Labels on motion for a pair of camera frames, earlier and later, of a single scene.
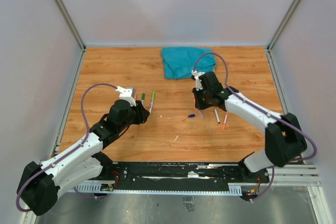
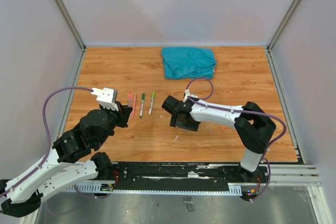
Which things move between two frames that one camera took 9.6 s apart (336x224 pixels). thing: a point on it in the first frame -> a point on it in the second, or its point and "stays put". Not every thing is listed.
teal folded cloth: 179,62 stays put
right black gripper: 198,104 -> 191,126
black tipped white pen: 143,96 stays put
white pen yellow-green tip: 151,105 stays put
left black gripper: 142,113 -> 124,113
